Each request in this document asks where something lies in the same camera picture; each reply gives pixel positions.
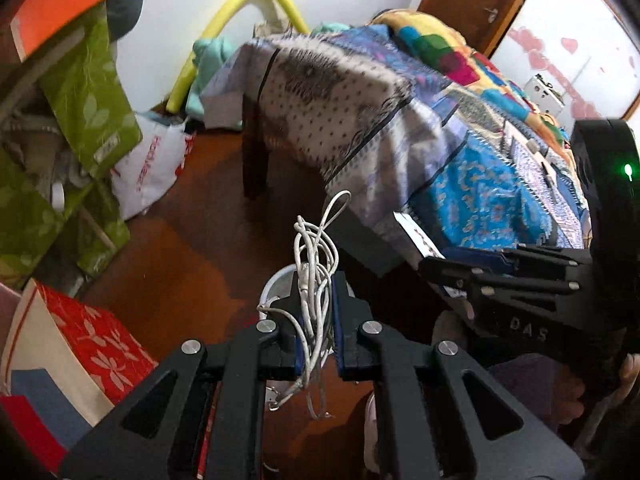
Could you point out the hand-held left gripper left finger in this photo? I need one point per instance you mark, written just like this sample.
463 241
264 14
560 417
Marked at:
299 342

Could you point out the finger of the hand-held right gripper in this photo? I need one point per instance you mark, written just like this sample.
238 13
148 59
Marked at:
545 260
525 287

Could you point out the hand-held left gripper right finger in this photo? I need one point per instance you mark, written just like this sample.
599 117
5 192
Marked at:
337 325

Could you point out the white waste bin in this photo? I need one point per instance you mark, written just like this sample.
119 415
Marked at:
280 282

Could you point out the white packet with red print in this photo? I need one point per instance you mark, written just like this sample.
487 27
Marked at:
415 235

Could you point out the person's right hand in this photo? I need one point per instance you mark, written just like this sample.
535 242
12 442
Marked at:
630 377

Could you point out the white slipper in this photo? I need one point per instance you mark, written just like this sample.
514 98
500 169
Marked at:
372 430

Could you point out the small white cabinet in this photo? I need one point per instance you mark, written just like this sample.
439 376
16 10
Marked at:
545 94

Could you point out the pink heart stickers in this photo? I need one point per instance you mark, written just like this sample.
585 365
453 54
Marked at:
530 47

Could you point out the red floral gift bag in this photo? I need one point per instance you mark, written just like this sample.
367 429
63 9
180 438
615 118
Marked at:
100 345

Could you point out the wooden wardrobe with frosted doors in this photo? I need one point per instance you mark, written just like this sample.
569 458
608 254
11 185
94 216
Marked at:
575 5

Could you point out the bed with patchwork quilt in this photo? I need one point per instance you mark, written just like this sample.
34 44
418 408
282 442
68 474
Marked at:
350 110

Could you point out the colourful patch blanket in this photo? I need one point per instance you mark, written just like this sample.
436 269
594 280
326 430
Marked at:
450 55

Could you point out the white plastic bag red print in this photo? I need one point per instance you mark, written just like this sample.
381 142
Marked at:
150 165

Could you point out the green leaf-print bag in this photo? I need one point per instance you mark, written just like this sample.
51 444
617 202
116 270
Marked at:
95 100
30 220

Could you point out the teal cloth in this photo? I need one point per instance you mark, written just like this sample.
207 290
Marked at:
205 60

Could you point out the yellow foam tube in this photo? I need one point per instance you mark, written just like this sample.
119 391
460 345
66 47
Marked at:
220 15

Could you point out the dark grey bag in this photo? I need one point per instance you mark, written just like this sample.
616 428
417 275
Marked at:
125 10

